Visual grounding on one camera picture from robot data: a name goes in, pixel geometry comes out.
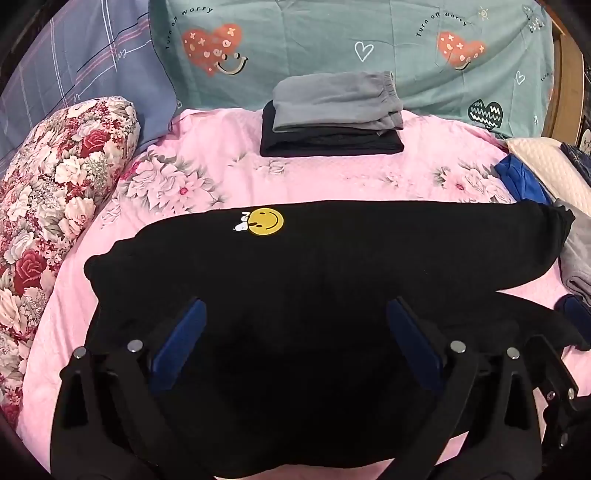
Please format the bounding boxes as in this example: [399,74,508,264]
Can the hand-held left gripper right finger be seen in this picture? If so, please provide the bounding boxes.
[387,298,542,480]

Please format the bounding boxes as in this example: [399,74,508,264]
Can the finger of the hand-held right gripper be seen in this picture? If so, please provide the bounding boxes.
[524,335,591,467]

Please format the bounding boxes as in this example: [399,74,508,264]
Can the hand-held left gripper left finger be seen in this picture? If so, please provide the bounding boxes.
[50,298,208,480]

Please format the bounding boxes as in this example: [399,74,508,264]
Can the black pants with smiley print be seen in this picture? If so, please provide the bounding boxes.
[84,200,591,480]

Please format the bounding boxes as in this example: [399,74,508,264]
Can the folded black pants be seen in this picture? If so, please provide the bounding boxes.
[259,102,405,158]

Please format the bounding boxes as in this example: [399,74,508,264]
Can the folded grey pants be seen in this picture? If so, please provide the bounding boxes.
[271,71,406,136]

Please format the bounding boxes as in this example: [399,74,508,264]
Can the dark blue garment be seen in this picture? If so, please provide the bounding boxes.
[554,295,591,334]

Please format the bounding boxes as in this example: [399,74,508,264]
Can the grey garment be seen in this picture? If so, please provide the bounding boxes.
[554,198,591,298]

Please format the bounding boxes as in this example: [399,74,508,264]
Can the pink floral bedsheet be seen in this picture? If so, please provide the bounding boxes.
[16,108,591,480]

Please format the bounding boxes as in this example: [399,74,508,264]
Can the bright blue garment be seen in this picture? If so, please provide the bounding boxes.
[495,154,555,206]

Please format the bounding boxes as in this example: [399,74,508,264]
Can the red floral bolster pillow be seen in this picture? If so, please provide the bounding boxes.
[0,96,141,416]

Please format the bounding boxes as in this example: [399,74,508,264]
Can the cream textured cloth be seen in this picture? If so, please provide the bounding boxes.
[505,137,591,217]

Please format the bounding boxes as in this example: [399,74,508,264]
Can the navy patterned garment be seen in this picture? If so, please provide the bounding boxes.
[561,142,591,182]

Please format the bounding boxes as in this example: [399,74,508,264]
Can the wooden headboard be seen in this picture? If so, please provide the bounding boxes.
[542,9,591,139]

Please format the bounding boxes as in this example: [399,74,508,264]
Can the blue plaid pillow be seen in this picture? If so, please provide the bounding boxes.
[0,0,185,162]

